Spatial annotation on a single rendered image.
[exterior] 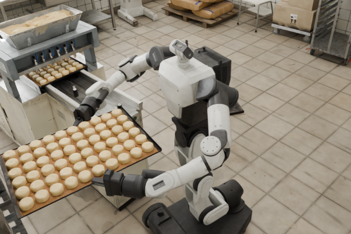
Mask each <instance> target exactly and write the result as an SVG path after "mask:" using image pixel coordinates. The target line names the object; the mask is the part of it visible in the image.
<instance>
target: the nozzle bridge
mask: <svg viewBox="0 0 351 234"><path fill-rule="evenodd" d="M74 39H75V43H74ZM66 41H67V43H68V50H67V53H65V51H64V46H63V44H65V45H66V47H67V43H66ZM71 41H72V42H73V45H75V47H74V48H75V49H74V50H72V47H71ZM59 44H60V47H61V52H60V56H58V55H57V52H56V47H58V49H59V51H60V47H59ZM99 46H100V43H99V37H98V32H97V27H95V26H92V25H90V24H87V23H85V22H83V21H80V20H79V22H78V25H77V28H76V30H74V31H71V32H68V33H65V34H63V35H60V36H57V37H55V38H52V39H49V40H46V41H43V42H40V43H37V44H35V45H32V46H29V47H27V48H24V49H21V50H18V49H16V48H15V47H13V46H11V45H10V44H8V42H7V41H4V42H1V43H0V73H1V76H2V78H3V81H4V84H5V86H6V89H7V91H8V93H9V94H11V95H12V96H13V97H14V98H17V97H19V96H20V94H19V92H18V89H17V86H16V84H15V81H16V80H19V79H20V78H19V77H20V76H22V75H25V74H27V73H30V72H33V71H35V70H37V69H40V68H42V67H45V66H47V65H49V64H52V63H54V62H57V61H59V60H62V59H64V58H66V57H69V56H71V55H74V54H76V53H79V52H81V51H83V52H84V57H85V60H87V61H89V62H91V63H95V62H97V61H96V56H95V51H94V48H96V47H99ZM51 47H52V49H53V55H52V56H53V58H52V59H50V56H49V51H48V50H50V51H51V53H52V49H51ZM43 50H44V51H43ZM44 52H45V62H43V61H42V58H41V54H40V53H43V55H44ZM35 53H36V55H37V59H38V61H37V65H34V62H33V57H32V56H35V58H36V55H35ZM37 59H36V60H37Z"/></svg>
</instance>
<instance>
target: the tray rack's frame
mask: <svg viewBox="0 0 351 234"><path fill-rule="evenodd" d="M340 4H341V0H338V5H337V9H336V14H335V18H334V22H333V27H332V31H331V32H330V33H329V34H327V35H326V36H324V37H323V38H322V39H320V40H319V41H317V42H316V43H314V41H313V40H314V39H315V33H316V31H317V29H316V27H317V25H318V19H319V16H320V15H319V12H320V11H321V8H320V6H321V5H322V0H319V5H318V10H317V15H316V19H315V24H314V29H313V34H312V39H311V44H310V49H313V53H314V52H315V50H318V51H321V52H324V53H328V54H331V55H335V56H338V57H341V58H344V60H345V59H347V58H348V59H349V58H350V57H351V56H350V55H351V46H350V45H351V32H350V36H349V37H347V35H345V34H341V33H337V32H334V29H335V25H336V21H337V16H338V12H339V9H340ZM347 41H348V44H347V43H346V42H347ZM345 48H346V50H344V49H345ZM348 61H349V60H347V63H348Z"/></svg>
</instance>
